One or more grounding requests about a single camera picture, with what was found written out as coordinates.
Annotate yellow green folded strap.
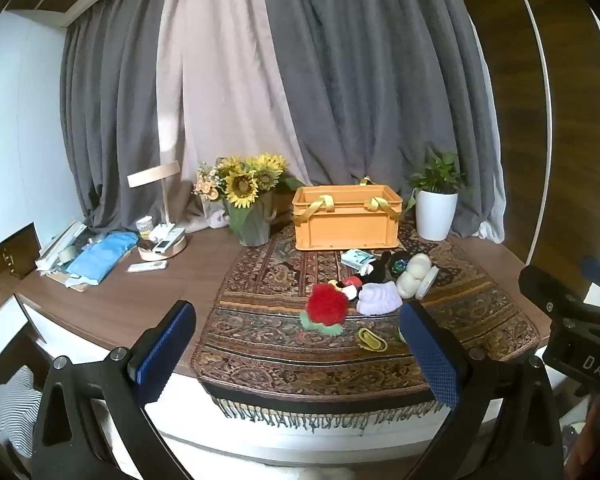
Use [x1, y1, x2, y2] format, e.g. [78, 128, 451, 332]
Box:
[357, 327, 389, 352]

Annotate white wardrobe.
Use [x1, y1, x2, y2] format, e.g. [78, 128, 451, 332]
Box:
[0, 10, 82, 247]

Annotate cream round plush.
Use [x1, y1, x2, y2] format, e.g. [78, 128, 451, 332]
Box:
[396, 253, 433, 301]

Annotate lavender fluffy towel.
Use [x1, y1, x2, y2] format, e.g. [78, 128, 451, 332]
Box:
[356, 281, 404, 317]

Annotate white round disc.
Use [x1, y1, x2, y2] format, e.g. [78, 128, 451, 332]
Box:
[416, 266, 440, 301]

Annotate white remote control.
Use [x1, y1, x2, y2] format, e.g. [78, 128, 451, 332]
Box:
[152, 227, 186, 254]
[127, 261, 169, 275]

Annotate blue folded cloth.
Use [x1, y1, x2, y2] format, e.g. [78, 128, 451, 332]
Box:
[67, 232, 139, 287]

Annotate grey curtain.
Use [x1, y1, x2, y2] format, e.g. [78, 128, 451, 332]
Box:
[256, 0, 507, 242]
[60, 0, 192, 233]

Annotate red and white small toy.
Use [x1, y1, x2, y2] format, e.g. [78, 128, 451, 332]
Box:
[329, 275, 364, 301]

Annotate green leafy houseplant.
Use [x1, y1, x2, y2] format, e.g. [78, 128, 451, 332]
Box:
[406, 147, 474, 212]

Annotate artificial sunflower bouquet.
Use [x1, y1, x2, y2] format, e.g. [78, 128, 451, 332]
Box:
[193, 153, 307, 209]

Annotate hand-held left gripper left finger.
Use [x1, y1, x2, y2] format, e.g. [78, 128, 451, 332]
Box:
[32, 300, 198, 480]

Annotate patterned fringed table runner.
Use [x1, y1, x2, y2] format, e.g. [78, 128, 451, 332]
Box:
[190, 220, 542, 434]

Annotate white long boards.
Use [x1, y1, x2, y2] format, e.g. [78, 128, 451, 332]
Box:
[34, 222, 89, 272]

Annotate white plant pot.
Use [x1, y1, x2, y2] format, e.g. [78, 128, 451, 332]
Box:
[414, 188, 460, 242]

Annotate black plush toy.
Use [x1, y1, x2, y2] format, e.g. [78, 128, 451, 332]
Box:
[361, 252, 395, 286]

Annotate red plush flower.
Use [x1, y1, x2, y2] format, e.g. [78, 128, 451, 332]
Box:
[300, 283, 350, 337]

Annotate orange plastic crate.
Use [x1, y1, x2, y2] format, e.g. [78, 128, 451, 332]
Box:
[292, 178, 406, 252]

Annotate green wrapped flower vase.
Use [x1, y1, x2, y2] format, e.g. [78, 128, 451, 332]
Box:
[224, 191, 277, 247]

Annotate blue cartoon tissue pack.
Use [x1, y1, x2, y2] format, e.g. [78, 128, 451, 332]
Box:
[341, 248, 376, 270]

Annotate beige curtain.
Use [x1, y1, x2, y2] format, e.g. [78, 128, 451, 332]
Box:
[156, 0, 308, 235]

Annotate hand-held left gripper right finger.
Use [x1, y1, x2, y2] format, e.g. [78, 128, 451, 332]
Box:
[397, 300, 566, 480]

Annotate striped cushion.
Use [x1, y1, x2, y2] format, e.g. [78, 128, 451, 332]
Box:
[0, 365, 44, 461]

